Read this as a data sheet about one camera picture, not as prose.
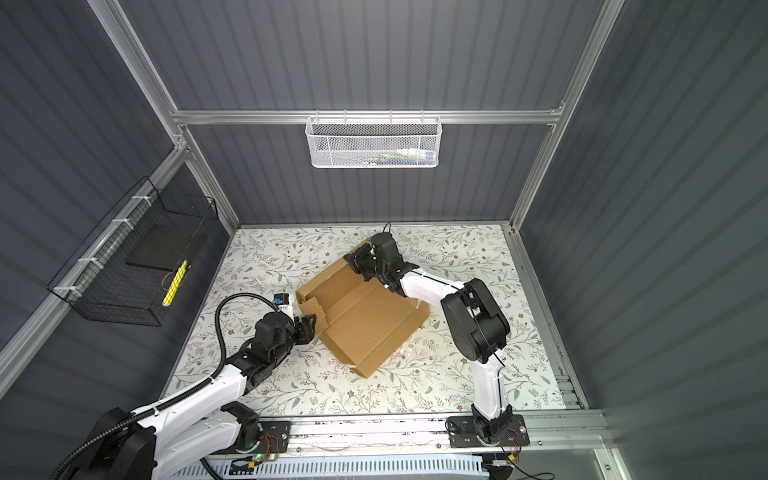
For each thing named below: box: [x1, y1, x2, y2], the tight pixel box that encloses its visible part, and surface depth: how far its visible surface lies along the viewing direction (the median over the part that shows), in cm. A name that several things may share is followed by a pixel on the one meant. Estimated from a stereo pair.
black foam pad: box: [126, 222, 209, 271], surface depth 77 cm
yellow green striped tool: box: [162, 260, 189, 307], surface depth 72 cm
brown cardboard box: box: [295, 254, 430, 379], surface depth 93 cm
